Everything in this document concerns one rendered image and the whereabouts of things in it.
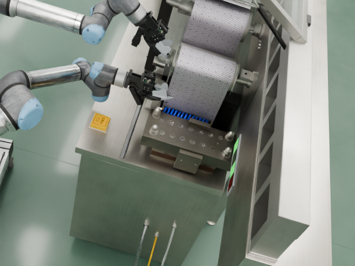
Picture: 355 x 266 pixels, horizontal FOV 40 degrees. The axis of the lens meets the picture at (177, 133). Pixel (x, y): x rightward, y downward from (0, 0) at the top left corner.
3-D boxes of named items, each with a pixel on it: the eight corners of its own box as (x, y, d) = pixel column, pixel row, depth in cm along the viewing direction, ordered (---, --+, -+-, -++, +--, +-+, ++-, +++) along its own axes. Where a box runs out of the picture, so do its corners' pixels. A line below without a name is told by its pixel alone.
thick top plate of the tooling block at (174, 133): (148, 117, 217) (150, 108, 212) (234, 143, 219) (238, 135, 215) (139, 144, 206) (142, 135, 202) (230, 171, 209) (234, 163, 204)
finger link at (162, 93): (174, 94, 204) (153, 87, 204) (171, 104, 209) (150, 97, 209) (176, 89, 207) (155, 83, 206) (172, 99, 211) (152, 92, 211)
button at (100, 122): (94, 115, 219) (95, 112, 217) (110, 120, 219) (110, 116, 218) (90, 126, 214) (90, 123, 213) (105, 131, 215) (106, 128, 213)
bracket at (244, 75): (240, 70, 204) (241, 67, 202) (253, 75, 204) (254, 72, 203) (238, 78, 201) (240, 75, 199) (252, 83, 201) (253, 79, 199)
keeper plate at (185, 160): (174, 163, 212) (179, 148, 203) (195, 170, 212) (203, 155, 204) (173, 168, 210) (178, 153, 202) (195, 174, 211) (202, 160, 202)
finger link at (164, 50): (176, 58, 199) (162, 41, 195) (165, 63, 203) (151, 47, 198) (178, 54, 201) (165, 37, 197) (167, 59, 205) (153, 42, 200)
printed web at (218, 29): (173, 68, 250) (199, -15, 212) (216, 82, 251) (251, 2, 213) (156, 123, 224) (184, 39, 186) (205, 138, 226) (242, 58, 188)
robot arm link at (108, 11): (83, 19, 189) (103, 7, 183) (92, 2, 197) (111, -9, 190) (96, 34, 193) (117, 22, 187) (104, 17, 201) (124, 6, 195)
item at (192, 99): (162, 106, 216) (171, 76, 202) (213, 122, 217) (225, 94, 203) (161, 106, 216) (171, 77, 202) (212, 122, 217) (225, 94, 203)
